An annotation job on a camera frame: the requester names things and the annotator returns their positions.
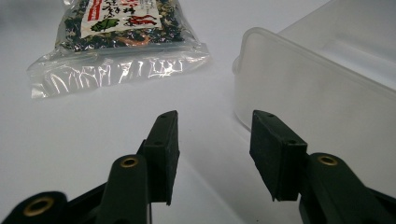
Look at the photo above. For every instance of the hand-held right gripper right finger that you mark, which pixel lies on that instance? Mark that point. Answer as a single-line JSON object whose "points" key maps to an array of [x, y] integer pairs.
{"points": [[280, 158]]}

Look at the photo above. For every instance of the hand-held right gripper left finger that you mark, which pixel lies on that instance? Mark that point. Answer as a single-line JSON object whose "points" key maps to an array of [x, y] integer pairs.
{"points": [[162, 155]]}

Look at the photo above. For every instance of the translucent plastic container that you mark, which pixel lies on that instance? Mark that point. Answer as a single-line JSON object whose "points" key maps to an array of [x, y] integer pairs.
{"points": [[323, 93]]}

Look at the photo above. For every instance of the clear bag of dried seaweed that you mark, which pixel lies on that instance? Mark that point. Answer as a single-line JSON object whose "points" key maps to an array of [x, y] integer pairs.
{"points": [[121, 59]]}

